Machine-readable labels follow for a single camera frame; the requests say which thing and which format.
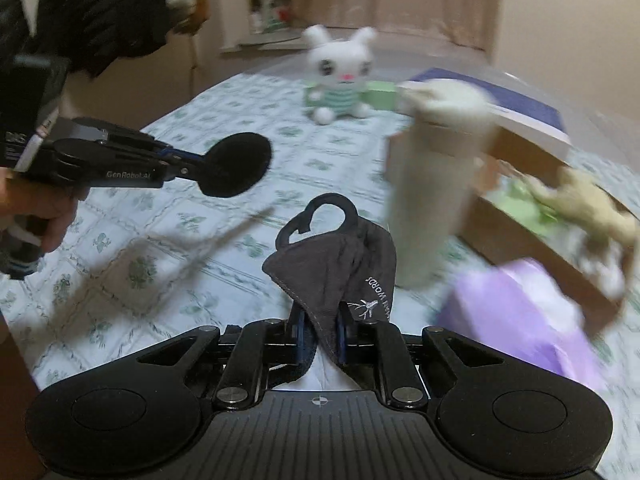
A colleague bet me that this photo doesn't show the black pouch with red dot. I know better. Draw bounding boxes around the black pouch with red dot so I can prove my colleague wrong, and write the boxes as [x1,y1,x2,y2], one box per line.
[196,132,273,199]

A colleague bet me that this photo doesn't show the cream fluffy towel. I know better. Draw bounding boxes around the cream fluffy towel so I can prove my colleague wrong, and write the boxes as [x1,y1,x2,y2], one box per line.
[525,167,640,248]

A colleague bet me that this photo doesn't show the dark grey face mask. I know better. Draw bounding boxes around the dark grey face mask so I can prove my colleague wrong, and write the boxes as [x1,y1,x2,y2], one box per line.
[262,192,398,391]

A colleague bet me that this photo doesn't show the light green box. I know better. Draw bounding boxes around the light green box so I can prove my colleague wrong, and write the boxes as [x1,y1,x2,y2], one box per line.
[306,80,401,113]

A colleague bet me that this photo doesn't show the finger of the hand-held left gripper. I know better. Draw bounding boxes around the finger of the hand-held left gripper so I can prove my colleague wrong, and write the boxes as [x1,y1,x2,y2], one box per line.
[150,137,207,161]
[162,158,211,184]

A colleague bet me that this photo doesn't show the white bunny plush toy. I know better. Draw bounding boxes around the white bunny plush toy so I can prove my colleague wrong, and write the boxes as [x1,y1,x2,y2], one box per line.
[302,25,378,126]

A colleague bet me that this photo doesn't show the light green cloth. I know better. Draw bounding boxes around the light green cloth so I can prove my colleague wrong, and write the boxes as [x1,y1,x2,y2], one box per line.
[492,177,561,238]

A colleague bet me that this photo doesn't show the white face mask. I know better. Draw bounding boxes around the white face mask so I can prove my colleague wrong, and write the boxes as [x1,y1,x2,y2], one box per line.
[570,240,628,298]

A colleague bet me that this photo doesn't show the cream thermos bottle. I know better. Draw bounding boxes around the cream thermos bottle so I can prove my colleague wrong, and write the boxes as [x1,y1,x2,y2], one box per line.
[385,79,501,291]

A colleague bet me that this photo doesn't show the brown cardboard box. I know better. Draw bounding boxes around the brown cardboard box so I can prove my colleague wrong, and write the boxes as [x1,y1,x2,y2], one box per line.
[385,125,631,341]

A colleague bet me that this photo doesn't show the clear plastic cover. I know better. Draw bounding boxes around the clear plastic cover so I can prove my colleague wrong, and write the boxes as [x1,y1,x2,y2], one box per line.
[375,45,640,161]

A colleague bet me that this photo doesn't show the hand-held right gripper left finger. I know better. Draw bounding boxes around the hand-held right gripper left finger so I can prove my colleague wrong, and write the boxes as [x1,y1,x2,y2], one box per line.
[135,310,311,411]

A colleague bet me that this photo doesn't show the purple tissue pack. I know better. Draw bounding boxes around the purple tissue pack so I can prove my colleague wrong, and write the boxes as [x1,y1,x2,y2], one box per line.
[432,257,608,396]

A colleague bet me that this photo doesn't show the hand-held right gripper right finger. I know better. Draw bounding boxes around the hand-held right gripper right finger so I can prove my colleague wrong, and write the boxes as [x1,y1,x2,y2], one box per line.
[335,305,506,411]

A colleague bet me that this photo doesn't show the blue and white flat box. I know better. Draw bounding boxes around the blue and white flat box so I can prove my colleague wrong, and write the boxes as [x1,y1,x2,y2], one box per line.
[407,66,573,161]

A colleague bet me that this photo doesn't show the person's left hand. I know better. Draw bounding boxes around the person's left hand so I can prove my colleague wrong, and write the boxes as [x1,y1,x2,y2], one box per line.
[0,167,78,256]

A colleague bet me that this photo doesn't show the floral tablecloth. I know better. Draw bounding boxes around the floral tablecloth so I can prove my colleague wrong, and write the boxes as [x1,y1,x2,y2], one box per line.
[0,72,640,411]

